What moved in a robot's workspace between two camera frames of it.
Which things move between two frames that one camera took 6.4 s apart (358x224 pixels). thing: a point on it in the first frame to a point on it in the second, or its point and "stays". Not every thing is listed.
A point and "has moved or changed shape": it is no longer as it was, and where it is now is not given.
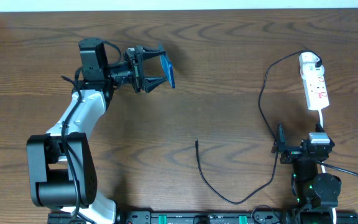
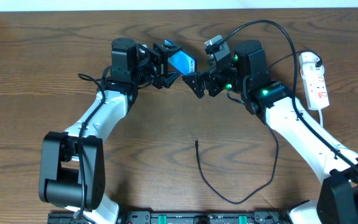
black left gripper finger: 150,83 to 170,79
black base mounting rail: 202,217 stays
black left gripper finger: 149,52 to 171,50
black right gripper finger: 280,142 to 197,86
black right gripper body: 294,149 to 214,81
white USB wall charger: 307,64 stays
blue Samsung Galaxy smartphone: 168,68 has moved or changed shape
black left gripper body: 137,70 to 161,65
